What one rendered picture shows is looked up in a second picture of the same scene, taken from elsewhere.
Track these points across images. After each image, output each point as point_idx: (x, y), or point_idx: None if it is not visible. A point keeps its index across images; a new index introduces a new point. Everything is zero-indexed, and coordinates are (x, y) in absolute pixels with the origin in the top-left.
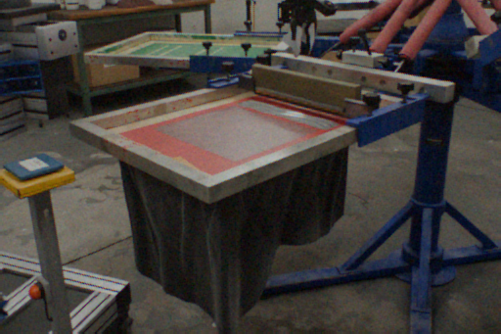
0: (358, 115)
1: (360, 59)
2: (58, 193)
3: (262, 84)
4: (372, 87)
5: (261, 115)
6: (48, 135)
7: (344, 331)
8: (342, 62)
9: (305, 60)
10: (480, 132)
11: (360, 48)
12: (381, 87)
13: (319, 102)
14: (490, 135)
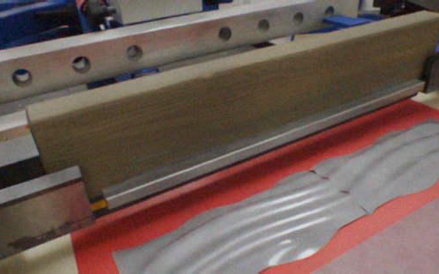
0: None
1: (172, 1)
2: None
3: (127, 169)
4: (244, 44)
5: (357, 257)
6: None
7: None
8: (127, 22)
9: (38, 51)
10: None
11: None
12: (261, 36)
13: (363, 100)
14: None
